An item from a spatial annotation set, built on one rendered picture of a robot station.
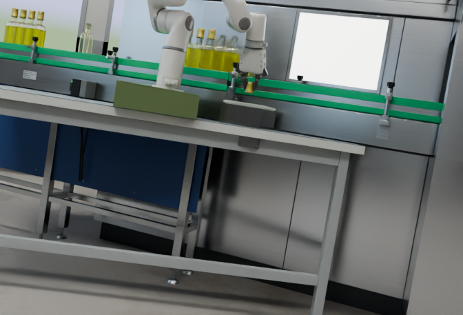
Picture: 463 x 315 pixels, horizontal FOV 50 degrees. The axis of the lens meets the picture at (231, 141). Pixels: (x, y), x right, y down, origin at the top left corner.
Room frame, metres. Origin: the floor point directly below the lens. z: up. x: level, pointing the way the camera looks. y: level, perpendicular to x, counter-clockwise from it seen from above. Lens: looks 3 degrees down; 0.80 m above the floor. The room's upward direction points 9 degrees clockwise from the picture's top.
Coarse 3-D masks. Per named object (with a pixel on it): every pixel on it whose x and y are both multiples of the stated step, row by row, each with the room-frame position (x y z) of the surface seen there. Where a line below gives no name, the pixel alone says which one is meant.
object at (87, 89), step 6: (72, 84) 2.31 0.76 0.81; (78, 84) 2.30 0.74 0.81; (84, 84) 2.29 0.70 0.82; (90, 84) 2.31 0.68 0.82; (72, 90) 2.31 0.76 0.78; (78, 90) 2.30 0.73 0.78; (84, 90) 2.29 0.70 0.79; (90, 90) 2.32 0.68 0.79; (84, 96) 2.29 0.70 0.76; (90, 96) 2.33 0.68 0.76
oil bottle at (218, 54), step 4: (216, 48) 2.32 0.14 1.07; (220, 48) 2.31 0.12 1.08; (224, 48) 2.31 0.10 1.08; (216, 52) 2.32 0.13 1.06; (220, 52) 2.31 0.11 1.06; (224, 52) 2.31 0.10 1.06; (212, 56) 2.32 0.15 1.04; (216, 56) 2.31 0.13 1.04; (220, 56) 2.31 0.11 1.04; (224, 56) 2.31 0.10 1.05; (212, 60) 2.32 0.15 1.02; (216, 60) 2.31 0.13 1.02; (220, 60) 2.31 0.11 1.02; (212, 64) 2.32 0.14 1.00; (216, 64) 2.31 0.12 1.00; (220, 64) 2.31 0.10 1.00; (212, 68) 2.32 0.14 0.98; (216, 68) 2.31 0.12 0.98; (220, 68) 2.31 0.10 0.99
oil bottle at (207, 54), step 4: (208, 44) 2.34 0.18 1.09; (212, 44) 2.35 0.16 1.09; (204, 48) 2.34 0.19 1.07; (208, 48) 2.33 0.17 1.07; (212, 48) 2.33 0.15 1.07; (204, 52) 2.33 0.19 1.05; (208, 52) 2.33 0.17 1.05; (212, 52) 2.33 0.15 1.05; (204, 56) 2.33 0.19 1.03; (208, 56) 2.33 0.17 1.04; (200, 60) 2.34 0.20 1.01; (204, 60) 2.33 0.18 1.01; (208, 60) 2.33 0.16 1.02; (200, 64) 2.34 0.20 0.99; (204, 64) 2.33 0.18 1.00; (208, 64) 2.33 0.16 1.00; (200, 68) 2.34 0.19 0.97; (204, 68) 2.33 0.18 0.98; (208, 68) 2.32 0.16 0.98; (204, 88) 2.33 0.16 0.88
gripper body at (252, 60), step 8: (248, 48) 1.99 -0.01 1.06; (256, 48) 1.97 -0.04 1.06; (264, 48) 2.01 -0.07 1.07; (240, 56) 2.02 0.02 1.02; (248, 56) 2.00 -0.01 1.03; (256, 56) 1.99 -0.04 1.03; (264, 56) 2.00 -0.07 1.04; (240, 64) 2.02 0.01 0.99; (248, 64) 2.01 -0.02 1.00; (256, 64) 2.00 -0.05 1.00; (264, 64) 2.03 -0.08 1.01; (256, 72) 2.01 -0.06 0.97
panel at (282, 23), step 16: (208, 16) 2.50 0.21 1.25; (224, 16) 2.47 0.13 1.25; (272, 16) 2.39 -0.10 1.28; (288, 16) 2.37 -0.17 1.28; (352, 16) 2.28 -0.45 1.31; (368, 16) 2.26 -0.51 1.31; (224, 32) 2.47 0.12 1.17; (272, 32) 2.39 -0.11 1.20; (288, 32) 2.37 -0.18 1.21; (240, 48) 2.44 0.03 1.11; (272, 48) 2.39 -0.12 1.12; (288, 48) 2.36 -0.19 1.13; (384, 48) 2.23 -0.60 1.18; (272, 64) 2.38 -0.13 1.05; (288, 64) 2.36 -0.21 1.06; (384, 64) 2.23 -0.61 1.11; (288, 80) 2.35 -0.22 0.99
